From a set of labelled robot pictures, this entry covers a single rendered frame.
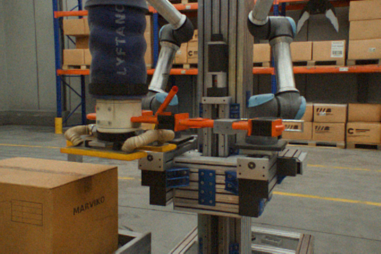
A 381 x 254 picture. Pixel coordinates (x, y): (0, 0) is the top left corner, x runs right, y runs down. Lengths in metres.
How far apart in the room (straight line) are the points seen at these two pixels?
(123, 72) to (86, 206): 0.58
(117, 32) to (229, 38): 0.79
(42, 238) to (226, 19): 1.32
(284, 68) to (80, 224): 1.16
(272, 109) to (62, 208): 1.00
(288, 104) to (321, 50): 6.64
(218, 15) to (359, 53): 6.51
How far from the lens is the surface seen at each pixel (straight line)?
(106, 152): 1.48
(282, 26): 2.11
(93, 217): 1.80
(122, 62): 1.50
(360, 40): 8.56
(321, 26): 9.91
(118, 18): 1.51
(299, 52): 8.58
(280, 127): 1.26
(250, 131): 1.27
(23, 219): 1.71
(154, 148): 1.57
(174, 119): 1.40
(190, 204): 2.08
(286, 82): 2.01
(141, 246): 1.99
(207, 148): 2.11
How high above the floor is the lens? 1.33
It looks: 5 degrees down
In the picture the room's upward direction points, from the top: straight up
